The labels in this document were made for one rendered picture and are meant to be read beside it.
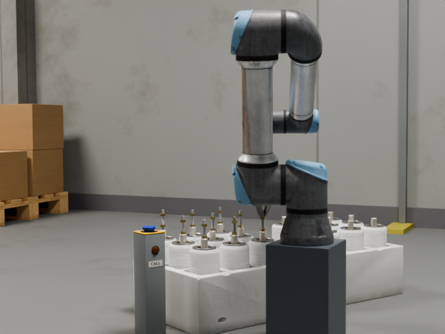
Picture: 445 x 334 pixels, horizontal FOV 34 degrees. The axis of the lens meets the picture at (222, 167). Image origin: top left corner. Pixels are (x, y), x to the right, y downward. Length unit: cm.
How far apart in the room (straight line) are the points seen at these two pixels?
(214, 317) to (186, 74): 304
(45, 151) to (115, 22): 106
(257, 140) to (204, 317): 57
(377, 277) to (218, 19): 273
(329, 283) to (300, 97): 55
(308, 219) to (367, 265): 69
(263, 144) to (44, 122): 334
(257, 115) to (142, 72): 331
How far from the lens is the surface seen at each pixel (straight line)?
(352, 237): 264
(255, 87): 196
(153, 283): 219
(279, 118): 225
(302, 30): 194
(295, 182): 200
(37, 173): 511
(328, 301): 200
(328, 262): 197
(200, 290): 218
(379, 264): 270
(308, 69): 205
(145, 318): 220
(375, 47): 461
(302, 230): 200
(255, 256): 237
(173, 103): 510
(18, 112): 512
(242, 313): 230
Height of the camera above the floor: 63
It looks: 3 degrees down
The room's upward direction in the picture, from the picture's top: straight up
